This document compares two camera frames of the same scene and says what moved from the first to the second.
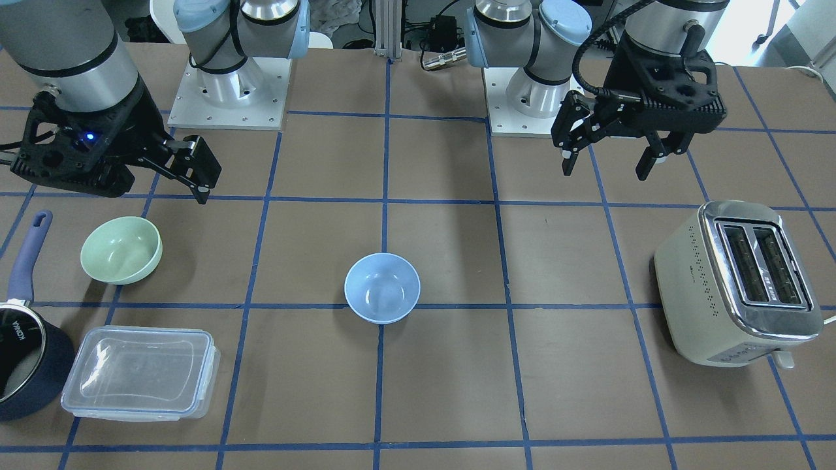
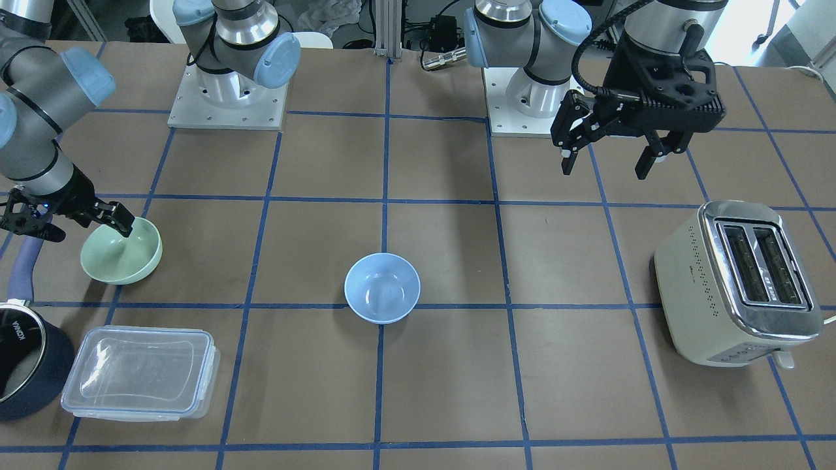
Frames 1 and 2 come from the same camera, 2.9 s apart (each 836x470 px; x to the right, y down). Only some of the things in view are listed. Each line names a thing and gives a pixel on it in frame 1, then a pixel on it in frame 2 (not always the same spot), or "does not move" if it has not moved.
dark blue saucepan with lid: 37,360 does not move
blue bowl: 383,288 does not move
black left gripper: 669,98 does not move
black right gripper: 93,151 -> 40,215
